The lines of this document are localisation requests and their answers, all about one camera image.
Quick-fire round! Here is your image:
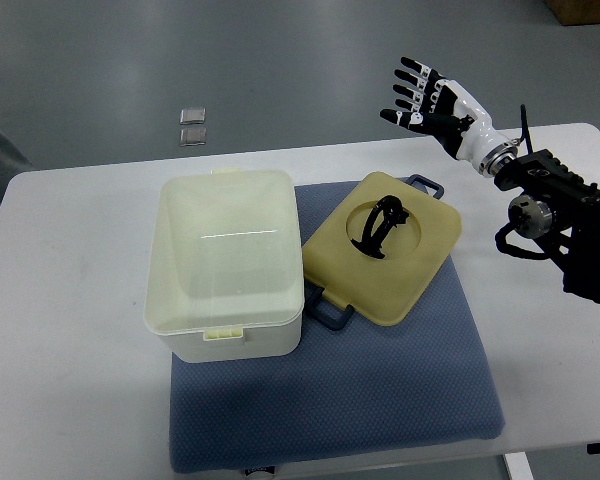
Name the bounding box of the upper floor plate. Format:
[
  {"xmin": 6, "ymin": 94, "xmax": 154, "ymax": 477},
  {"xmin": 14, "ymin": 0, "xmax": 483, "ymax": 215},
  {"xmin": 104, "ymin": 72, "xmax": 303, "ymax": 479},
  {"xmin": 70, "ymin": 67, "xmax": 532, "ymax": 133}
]
[{"xmin": 179, "ymin": 107, "xmax": 206, "ymax": 125}]

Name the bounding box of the white storage box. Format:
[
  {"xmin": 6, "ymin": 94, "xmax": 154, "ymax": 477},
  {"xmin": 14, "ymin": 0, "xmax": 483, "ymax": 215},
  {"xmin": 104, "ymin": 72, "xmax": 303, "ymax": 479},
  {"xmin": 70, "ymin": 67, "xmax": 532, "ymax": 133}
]
[{"xmin": 144, "ymin": 170, "xmax": 304, "ymax": 363}]

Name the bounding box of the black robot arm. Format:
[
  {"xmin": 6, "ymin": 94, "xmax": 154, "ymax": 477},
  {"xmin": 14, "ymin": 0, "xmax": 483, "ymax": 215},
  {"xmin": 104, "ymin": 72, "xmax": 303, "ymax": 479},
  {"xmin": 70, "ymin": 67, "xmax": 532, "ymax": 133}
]
[{"xmin": 494, "ymin": 106, "xmax": 600, "ymax": 303}]

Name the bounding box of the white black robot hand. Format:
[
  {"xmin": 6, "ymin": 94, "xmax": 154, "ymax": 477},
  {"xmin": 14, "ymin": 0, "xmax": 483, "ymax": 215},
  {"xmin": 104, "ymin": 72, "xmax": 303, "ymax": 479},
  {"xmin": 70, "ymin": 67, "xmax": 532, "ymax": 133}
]
[{"xmin": 380, "ymin": 57, "xmax": 518, "ymax": 177}]

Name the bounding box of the label under table edge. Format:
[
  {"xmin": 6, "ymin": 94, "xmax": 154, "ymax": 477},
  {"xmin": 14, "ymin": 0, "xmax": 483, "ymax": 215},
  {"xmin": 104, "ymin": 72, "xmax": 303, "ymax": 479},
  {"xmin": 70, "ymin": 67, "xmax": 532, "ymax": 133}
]
[{"xmin": 243, "ymin": 466, "xmax": 275, "ymax": 477}]

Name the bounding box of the brown cardboard box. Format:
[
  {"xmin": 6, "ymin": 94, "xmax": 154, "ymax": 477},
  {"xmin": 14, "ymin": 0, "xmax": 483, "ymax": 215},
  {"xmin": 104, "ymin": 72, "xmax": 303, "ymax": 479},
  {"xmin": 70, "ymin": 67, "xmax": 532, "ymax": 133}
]
[{"xmin": 545, "ymin": 0, "xmax": 600, "ymax": 26}]

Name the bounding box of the yellow box lid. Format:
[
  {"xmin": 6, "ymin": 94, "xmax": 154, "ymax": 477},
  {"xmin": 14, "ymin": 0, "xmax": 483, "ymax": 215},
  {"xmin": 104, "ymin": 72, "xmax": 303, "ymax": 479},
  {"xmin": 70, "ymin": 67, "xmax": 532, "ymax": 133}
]
[{"xmin": 302, "ymin": 172, "xmax": 462, "ymax": 331}]

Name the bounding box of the white table leg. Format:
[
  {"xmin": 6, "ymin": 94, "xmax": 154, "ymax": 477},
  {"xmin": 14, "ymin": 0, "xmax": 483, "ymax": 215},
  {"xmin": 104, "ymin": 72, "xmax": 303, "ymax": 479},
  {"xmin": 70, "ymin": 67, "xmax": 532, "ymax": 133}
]
[{"xmin": 503, "ymin": 452, "xmax": 534, "ymax": 480}]

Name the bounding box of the blue padded mat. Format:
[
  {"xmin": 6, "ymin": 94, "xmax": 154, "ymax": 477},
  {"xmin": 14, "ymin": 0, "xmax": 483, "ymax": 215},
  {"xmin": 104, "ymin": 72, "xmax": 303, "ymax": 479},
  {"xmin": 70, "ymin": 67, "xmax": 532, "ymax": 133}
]
[{"xmin": 170, "ymin": 182, "xmax": 505, "ymax": 473}]

